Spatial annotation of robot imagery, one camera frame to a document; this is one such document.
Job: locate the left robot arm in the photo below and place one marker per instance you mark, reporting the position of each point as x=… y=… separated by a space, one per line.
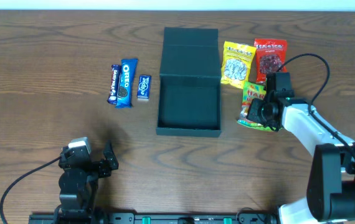
x=79 y=182

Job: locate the blue Eclipse mint box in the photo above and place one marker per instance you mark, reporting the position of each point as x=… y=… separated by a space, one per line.
x=144 y=87

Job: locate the Dairy Milk chocolate bar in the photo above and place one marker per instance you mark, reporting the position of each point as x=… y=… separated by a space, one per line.
x=115 y=76

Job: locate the blue Oreo cookie pack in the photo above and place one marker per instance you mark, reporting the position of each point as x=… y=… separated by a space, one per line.
x=128 y=69

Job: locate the yellow snack bag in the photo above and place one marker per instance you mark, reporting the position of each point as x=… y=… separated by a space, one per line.
x=236 y=63

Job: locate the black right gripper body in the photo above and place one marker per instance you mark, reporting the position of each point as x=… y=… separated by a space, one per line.
x=255 y=111

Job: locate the red snack bag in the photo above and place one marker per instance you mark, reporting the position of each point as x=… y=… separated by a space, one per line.
x=270 y=56

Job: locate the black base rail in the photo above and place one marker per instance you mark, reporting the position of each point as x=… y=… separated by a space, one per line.
x=131 y=218

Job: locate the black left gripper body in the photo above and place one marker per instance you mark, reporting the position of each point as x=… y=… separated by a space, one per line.
x=103 y=166

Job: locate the Haribo gummy candy bag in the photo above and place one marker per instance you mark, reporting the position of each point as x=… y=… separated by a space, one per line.
x=251 y=91

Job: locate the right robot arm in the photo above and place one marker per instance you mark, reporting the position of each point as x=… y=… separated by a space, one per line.
x=330 y=194

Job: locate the dark green open box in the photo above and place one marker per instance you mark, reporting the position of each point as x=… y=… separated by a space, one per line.
x=189 y=94

